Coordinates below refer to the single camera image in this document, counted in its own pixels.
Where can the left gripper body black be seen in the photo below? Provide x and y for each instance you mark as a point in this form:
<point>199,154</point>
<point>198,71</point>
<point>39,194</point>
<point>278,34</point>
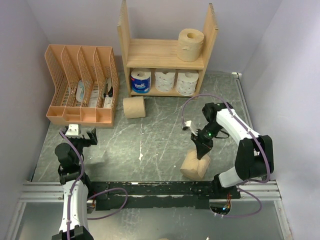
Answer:
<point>80,142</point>

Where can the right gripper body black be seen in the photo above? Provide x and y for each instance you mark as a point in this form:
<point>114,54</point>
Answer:
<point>205,135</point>

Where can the brown paper towel roll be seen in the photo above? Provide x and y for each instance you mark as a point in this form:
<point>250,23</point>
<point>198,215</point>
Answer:
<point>192,167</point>
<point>134,107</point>
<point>190,42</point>

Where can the white red-dotted paper roll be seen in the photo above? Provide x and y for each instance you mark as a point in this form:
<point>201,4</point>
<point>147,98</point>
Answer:
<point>164,79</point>
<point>186,82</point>

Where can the blue Tempo roll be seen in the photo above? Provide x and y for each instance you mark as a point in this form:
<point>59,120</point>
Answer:
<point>141,80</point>

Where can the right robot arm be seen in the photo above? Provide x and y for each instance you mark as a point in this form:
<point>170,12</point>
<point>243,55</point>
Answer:
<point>254,157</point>

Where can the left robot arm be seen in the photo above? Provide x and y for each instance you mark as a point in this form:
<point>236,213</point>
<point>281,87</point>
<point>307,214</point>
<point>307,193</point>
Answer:
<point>76,184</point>

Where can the wooden two-tier shelf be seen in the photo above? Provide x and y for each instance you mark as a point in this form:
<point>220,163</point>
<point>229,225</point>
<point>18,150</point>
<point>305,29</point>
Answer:
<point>162,53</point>

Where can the white barcode packet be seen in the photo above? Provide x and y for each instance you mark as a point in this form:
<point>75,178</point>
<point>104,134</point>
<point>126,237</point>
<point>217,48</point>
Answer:
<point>94,97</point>

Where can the white paper clip box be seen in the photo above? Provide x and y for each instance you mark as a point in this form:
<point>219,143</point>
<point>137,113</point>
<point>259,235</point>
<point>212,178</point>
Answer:
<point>108,102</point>

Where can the blue correction tape package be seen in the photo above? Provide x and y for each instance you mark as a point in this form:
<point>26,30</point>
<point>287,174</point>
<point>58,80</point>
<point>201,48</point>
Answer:
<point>80,91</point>

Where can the black stapler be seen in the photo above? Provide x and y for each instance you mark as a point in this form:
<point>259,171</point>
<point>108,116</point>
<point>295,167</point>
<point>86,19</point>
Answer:
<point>108,88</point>

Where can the pink plastic desk organizer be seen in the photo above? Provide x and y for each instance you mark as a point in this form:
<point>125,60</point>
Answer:
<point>86,85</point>

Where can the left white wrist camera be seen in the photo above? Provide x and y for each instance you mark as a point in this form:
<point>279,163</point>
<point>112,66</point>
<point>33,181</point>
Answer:
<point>73,131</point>

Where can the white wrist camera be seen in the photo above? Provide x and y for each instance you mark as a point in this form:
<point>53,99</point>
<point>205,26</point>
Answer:
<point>189,125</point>
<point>73,131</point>

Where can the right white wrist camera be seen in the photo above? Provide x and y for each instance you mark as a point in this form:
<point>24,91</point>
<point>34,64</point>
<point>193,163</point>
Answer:
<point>189,125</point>

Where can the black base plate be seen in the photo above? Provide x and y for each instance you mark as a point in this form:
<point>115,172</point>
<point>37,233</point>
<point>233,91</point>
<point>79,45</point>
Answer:
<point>118,197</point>

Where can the aluminium frame rail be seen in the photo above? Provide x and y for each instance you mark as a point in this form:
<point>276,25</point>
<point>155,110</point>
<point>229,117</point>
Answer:
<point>52,192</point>

